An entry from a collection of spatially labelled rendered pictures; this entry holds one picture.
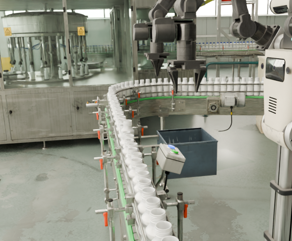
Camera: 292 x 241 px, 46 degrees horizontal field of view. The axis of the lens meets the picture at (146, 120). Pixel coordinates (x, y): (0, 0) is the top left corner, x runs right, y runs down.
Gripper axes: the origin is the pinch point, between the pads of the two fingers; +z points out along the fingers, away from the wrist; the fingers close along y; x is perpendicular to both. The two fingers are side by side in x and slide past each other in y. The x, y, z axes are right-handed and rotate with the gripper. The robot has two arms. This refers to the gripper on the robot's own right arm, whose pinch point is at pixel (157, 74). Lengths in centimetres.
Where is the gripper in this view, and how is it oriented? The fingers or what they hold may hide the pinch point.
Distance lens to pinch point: 150.0
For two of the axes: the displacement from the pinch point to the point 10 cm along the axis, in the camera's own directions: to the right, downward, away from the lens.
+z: 0.1, 9.7, 2.4
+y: -9.9, 0.5, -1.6
